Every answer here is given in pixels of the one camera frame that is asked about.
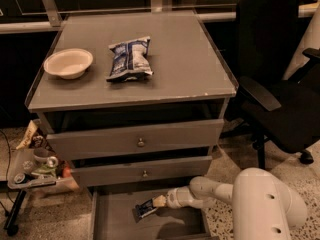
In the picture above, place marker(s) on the grey top drawer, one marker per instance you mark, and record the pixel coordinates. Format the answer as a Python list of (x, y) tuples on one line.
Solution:
[(136, 140)]

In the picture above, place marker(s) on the blue white chip bag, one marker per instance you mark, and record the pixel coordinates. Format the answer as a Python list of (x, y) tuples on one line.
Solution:
[(130, 60)]

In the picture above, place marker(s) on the clear plastic bin of items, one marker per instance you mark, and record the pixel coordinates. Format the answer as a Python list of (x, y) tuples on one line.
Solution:
[(37, 168)]

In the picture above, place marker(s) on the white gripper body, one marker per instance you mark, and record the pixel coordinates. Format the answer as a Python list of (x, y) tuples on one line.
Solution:
[(173, 198)]

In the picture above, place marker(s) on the black office chair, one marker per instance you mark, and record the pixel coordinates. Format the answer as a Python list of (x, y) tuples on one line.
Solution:
[(285, 112)]

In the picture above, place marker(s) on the white paper bowl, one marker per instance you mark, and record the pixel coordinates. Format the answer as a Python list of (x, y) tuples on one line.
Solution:
[(69, 63)]

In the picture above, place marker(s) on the black folding stand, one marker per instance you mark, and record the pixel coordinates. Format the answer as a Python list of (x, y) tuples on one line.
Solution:
[(11, 227)]

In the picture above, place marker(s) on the blue rxbar blueberry bar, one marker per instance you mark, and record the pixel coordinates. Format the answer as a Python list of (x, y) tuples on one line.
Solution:
[(145, 209)]

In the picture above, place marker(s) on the grey three-drawer cabinet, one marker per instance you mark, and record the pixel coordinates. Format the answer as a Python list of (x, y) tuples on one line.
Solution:
[(189, 81)]

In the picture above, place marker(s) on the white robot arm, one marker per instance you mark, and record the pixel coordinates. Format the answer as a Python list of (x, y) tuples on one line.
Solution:
[(264, 208)]

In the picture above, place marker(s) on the grey open bottom drawer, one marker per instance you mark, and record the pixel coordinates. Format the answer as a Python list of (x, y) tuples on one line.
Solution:
[(114, 216)]

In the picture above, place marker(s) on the grey middle drawer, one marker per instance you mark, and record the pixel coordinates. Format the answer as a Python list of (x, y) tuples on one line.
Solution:
[(141, 171)]

